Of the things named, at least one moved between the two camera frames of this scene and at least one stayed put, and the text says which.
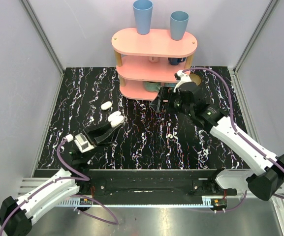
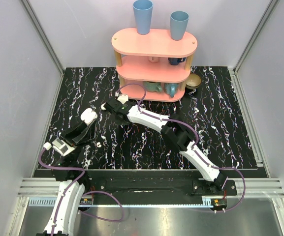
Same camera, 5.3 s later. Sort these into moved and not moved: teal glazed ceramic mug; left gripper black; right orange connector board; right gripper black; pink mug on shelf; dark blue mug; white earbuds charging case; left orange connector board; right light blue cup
Moved: left gripper black; right gripper black; white earbuds charging case
Not moved: left orange connector board; dark blue mug; right orange connector board; right light blue cup; pink mug on shelf; teal glazed ceramic mug
